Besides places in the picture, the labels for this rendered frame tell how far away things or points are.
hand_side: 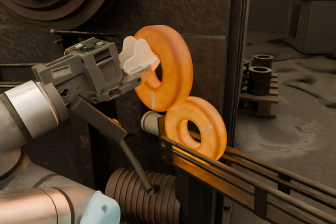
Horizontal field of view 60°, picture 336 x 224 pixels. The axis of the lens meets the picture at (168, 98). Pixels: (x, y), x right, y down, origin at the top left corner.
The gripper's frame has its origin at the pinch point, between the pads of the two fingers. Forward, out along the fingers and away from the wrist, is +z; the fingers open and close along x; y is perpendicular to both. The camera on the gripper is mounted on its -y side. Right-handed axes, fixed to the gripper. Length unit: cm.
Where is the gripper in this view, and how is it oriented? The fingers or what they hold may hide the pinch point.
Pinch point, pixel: (157, 58)
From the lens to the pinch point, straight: 53.0
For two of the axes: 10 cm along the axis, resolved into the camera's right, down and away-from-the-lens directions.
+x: -6.2, -2.7, 7.4
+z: 7.5, -4.7, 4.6
